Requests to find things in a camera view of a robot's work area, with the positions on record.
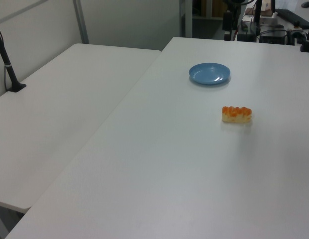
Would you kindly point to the black thin upright pole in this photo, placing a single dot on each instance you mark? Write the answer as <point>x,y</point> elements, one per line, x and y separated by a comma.
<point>258,15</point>

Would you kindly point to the grey metal partition post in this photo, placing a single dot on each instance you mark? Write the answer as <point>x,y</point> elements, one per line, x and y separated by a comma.
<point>81,22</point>

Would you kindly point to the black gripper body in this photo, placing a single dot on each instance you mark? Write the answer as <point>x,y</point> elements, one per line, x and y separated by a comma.
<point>228,21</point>

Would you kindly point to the black computer keyboard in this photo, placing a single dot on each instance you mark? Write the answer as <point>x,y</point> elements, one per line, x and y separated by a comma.
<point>292,17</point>

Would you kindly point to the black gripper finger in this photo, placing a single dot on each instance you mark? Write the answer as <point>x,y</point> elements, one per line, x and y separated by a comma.
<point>227,35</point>
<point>234,35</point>

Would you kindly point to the black electronics box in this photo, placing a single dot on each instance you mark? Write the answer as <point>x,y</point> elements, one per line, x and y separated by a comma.
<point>272,37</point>

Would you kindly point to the orange glazed bread piece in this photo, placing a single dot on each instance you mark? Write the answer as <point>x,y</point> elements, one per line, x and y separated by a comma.
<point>236,115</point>

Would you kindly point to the black camera stand pole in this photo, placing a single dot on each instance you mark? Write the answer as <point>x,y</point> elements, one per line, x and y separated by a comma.
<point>8,69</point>

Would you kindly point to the brown cardboard box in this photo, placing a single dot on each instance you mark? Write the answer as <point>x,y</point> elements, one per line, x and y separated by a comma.
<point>267,7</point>

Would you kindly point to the blue round plate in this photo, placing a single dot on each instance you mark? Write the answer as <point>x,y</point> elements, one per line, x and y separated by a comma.
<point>209,74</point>

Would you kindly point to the dark computer mouse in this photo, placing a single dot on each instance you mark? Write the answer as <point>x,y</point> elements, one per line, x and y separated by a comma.
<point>305,4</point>

